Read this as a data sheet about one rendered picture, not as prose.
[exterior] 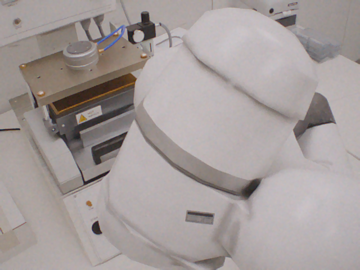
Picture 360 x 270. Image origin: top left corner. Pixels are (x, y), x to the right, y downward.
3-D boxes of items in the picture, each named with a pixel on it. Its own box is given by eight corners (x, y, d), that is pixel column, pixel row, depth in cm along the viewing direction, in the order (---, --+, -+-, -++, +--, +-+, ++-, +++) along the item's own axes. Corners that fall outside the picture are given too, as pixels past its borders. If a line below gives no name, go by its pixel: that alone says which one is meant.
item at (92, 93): (40, 93, 97) (30, 60, 91) (116, 64, 106) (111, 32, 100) (62, 126, 86) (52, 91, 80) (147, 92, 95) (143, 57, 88)
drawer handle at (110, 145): (93, 160, 84) (89, 146, 82) (152, 133, 90) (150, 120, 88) (97, 165, 83) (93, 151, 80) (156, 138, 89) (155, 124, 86)
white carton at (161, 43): (137, 63, 151) (135, 46, 146) (178, 42, 163) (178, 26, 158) (158, 73, 144) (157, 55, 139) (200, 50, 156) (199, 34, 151)
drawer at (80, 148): (43, 117, 103) (36, 94, 98) (115, 89, 112) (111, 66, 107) (85, 184, 84) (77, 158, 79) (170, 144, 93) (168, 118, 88)
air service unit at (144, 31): (117, 65, 114) (110, 19, 105) (158, 50, 120) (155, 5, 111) (125, 72, 111) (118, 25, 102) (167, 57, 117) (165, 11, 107)
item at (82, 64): (21, 86, 100) (8, 42, 92) (123, 49, 112) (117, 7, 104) (49, 133, 84) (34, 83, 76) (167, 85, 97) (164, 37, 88)
